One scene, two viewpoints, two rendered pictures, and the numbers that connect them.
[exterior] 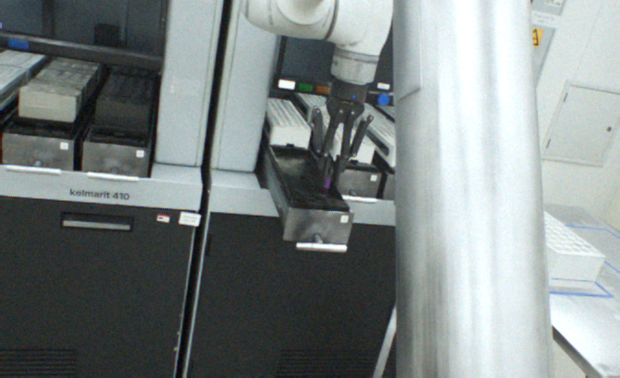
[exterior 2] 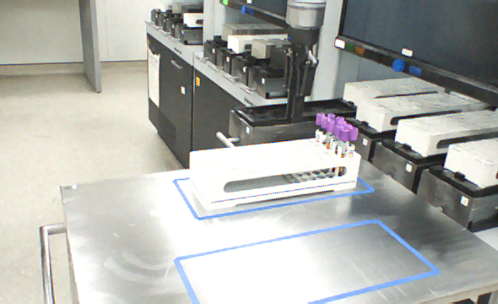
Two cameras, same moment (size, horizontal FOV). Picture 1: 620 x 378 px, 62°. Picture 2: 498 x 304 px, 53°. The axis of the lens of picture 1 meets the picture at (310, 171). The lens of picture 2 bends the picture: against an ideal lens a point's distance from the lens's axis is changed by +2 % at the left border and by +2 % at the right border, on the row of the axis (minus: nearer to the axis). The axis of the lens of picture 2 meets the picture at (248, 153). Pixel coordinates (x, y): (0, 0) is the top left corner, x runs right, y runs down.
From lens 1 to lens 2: 1.43 m
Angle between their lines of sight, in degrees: 74
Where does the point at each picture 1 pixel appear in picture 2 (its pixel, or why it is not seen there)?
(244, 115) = (327, 69)
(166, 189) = not seen: hidden behind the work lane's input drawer
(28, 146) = (236, 67)
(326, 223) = (241, 129)
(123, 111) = (278, 56)
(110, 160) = (255, 83)
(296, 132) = (356, 92)
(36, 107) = (255, 49)
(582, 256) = (197, 165)
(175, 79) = not seen: hidden behind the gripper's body
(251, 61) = (332, 24)
